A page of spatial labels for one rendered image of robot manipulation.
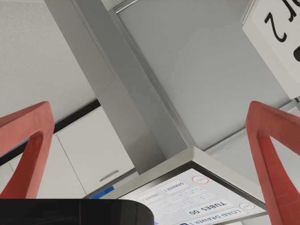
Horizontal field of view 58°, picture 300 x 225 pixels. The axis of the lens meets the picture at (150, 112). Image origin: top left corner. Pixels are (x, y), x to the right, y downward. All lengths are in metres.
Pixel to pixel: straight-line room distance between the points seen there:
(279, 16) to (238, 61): 1.26
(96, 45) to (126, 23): 0.77
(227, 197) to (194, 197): 0.09
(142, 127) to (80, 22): 0.43
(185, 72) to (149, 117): 0.74
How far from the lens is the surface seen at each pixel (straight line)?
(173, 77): 1.57
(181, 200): 0.82
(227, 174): 0.72
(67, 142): 3.07
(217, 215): 0.89
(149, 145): 0.87
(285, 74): 0.46
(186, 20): 1.68
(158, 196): 0.83
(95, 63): 0.97
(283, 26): 0.36
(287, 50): 0.38
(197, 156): 0.66
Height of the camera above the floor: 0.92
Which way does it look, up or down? 10 degrees down
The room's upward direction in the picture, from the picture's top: 150 degrees clockwise
